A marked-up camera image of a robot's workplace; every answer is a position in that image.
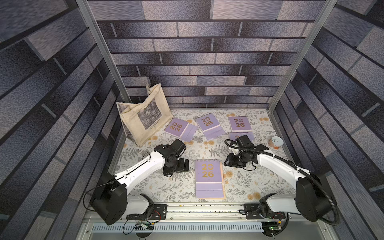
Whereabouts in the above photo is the purple calendar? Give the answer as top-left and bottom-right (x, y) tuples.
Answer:
(195, 113), (226, 140)
(195, 160), (226, 199)
(229, 117), (252, 132)
(229, 132), (255, 142)
(165, 118), (198, 142)

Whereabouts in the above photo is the pink 2026 desk calendar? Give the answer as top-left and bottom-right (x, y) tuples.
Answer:
(220, 162), (226, 200)

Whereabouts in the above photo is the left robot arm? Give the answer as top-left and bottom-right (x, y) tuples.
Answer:
(90, 139), (189, 226)

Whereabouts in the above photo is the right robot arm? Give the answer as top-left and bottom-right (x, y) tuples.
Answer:
(224, 135), (340, 226)

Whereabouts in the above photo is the white orange round can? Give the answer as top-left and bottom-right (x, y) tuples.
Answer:
(268, 136), (284, 150)

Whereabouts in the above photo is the beige Monet tote bag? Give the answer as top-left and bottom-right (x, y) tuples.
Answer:
(116, 84), (174, 147)

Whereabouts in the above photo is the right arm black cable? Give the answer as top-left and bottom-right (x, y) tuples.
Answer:
(224, 139), (340, 226)

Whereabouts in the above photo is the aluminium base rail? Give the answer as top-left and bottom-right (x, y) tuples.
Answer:
(76, 203), (339, 240)

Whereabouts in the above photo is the right aluminium frame post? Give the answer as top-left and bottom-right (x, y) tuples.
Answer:
(268, 0), (337, 114)

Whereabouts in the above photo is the aluminium frame post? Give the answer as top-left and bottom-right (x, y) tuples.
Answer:
(76, 0), (132, 103)
(268, 0), (337, 114)

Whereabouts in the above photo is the left aluminium frame post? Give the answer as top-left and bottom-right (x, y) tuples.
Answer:
(76, 0), (132, 103)

